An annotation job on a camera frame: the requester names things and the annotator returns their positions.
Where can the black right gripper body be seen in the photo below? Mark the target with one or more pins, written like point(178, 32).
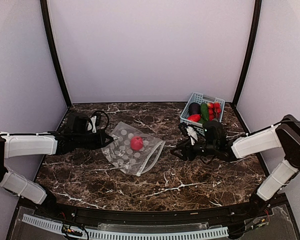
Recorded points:
point(192, 154)

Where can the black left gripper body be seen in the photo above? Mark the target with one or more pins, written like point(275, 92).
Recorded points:
point(82, 141)

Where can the green fake lime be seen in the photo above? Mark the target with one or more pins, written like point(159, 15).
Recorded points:
point(201, 121)

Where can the purple fake eggplant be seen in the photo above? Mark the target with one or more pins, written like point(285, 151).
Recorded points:
point(194, 108)

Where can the green fake vegetable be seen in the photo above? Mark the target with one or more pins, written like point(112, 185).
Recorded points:
point(204, 110)

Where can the pink fake fruit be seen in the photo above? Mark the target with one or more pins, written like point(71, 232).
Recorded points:
point(136, 143)

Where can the clear zip top bag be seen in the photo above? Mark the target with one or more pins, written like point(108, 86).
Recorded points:
point(131, 162)

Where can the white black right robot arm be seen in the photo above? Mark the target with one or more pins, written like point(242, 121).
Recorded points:
point(284, 134)

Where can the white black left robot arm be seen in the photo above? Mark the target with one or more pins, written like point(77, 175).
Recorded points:
point(79, 132)

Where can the light blue perforated basket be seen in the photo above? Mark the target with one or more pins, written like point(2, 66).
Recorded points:
point(200, 98)

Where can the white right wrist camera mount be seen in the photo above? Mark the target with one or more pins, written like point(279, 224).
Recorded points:
point(191, 132)

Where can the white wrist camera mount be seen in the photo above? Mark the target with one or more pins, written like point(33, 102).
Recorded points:
point(191, 132)
point(92, 126)

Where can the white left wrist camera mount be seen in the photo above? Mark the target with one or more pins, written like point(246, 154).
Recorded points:
point(92, 126)

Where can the black front mounting rail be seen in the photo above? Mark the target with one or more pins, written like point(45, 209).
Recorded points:
point(233, 214)

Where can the white slotted cable duct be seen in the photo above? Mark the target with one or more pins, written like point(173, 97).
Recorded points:
point(104, 231)

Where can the black corner frame post left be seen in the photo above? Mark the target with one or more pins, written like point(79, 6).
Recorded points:
point(53, 52)

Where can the black corner frame post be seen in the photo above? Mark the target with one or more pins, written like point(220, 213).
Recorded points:
point(248, 52)
point(53, 52)

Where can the black corner frame post right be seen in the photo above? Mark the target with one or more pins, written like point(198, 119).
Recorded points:
point(248, 52)

